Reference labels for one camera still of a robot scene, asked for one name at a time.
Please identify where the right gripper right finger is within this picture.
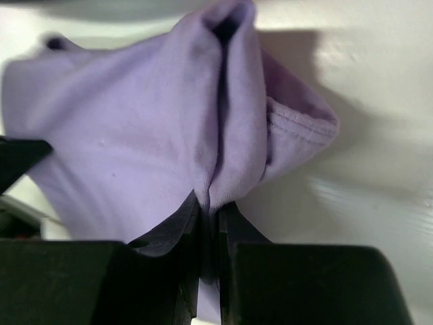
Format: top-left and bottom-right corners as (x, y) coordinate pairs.
(218, 203), (412, 325)

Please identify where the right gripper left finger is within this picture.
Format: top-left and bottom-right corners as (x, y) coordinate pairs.
(1, 194), (200, 324)

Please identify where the purple shirt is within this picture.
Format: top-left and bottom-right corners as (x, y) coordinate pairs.
(1, 1), (339, 323)

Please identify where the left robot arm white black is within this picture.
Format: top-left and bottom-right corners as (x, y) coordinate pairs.
(1, 136), (52, 240)

